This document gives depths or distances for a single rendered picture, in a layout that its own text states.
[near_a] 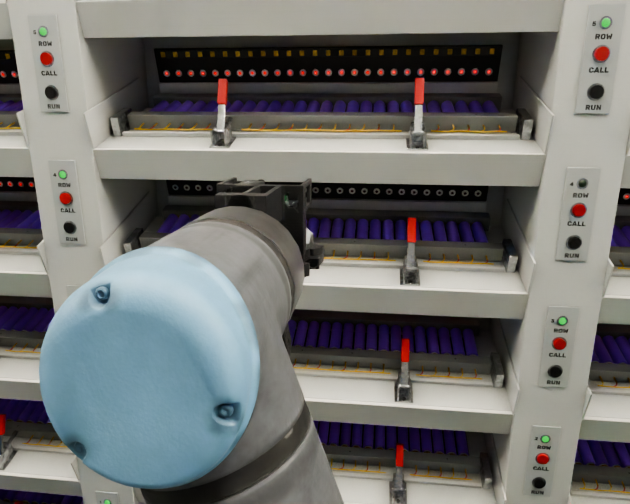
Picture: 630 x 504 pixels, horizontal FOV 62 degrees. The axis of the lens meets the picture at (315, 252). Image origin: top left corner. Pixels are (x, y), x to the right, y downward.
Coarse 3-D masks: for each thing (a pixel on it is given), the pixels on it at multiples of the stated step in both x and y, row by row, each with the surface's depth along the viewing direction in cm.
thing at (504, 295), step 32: (128, 224) 83; (160, 224) 91; (512, 224) 80; (352, 256) 80; (512, 256) 74; (320, 288) 75; (352, 288) 74; (384, 288) 73; (416, 288) 73; (448, 288) 73; (480, 288) 72; (512, 288) 72
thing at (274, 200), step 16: (224, 192) 43; (240, 192) 42; (256, 192) 40; (272, 192) 37; (288, 192) 44; (304, 192) 41; (256, 208) 35; (272, 208) 38; (288, 208) 41; (304, 208) 42; (288, 224) 42; (304, 224) 42; (304, 240) 42; (304, 256) 44; (304, 272) 43
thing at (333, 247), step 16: (144, 240) 83; (320, 240) 80; (336, 240) 80; (352, 240) 80; (368, 240) 80; (384, 240) 80; (400, 240) 79; (416, 240) 79; (368, 256) 80; (384, 256) 79; (400, 256) 79; (416, 256) 79; (432, 256) 78; (448, 256) 78; (464, 256) 78; (480, 256) 78; (496, 256) 77
